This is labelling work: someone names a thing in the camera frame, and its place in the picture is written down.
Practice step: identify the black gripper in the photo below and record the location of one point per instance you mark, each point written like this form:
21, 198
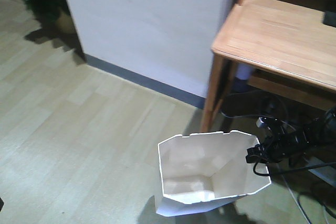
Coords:
272, 150

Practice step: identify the white paper trash bin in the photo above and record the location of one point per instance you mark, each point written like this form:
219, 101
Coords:
204, 171

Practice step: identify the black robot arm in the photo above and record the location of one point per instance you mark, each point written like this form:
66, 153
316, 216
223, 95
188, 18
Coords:
319, 132

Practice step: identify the white power strip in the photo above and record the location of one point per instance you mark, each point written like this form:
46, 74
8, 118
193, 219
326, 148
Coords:
323, 170

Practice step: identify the wooden desk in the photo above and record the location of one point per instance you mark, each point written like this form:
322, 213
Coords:
289, 45

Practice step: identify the black monitor stand base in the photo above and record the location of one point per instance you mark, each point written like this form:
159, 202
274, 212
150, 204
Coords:
329, 18

